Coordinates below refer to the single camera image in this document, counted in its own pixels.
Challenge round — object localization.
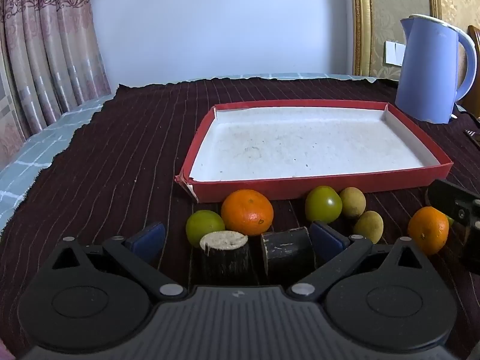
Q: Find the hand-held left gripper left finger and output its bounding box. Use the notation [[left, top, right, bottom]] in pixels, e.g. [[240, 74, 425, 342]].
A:
[[50, 222, 188, 302]]

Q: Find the red cardboard tray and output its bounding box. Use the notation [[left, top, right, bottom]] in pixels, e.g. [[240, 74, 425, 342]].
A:
[[174, 99, 454, 203]]

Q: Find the large orange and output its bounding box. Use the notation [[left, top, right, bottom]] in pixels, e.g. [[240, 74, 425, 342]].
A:
[[220, 189, 274, 237]]

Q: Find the green tomato with dark calyx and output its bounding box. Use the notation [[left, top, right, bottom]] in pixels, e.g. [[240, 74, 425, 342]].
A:
[[304, 185, 343, 224]]

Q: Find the blue electric kettle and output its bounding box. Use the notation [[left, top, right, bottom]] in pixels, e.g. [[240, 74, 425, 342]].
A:
[[394, 14, 478, 124]]

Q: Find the dark striped cloth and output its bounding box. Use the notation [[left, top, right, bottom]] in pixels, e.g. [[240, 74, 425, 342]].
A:
[[0, 77, 480, 360]]

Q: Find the pink patterned curtain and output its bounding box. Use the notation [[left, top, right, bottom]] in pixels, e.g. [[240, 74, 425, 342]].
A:
[[0, 0, 112, 166]]

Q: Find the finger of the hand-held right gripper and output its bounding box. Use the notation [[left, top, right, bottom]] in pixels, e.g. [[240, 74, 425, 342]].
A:
[[425, 179, 480, 229], [460, 227, 480, 272]]

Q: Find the gold framed wall panel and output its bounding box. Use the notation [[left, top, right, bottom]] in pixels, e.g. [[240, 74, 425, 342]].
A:
[[349, 0, 480, 81]]

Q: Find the dark sugarcane piece pale cut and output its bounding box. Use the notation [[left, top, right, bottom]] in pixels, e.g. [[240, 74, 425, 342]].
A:
[[199, 230, 251, 286]]

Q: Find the white wall switch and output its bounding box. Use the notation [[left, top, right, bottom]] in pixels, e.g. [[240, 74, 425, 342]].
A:
[[384, 40, 406, 66]]

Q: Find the brown longan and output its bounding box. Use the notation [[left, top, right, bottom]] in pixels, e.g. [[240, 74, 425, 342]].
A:
[[339, 187, 367, 219], [353, 211, 384, 244]]

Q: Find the lime green round fruit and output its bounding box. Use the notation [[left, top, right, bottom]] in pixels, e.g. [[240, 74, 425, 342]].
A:
[[185, 210, 226, 248]]

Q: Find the small orange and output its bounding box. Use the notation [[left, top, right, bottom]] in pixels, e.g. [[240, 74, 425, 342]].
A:
[[407, 206, 450, 256]]

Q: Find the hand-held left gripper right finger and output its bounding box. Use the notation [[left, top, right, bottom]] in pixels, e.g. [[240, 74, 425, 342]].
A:
[[287, 220, 428, 302]]

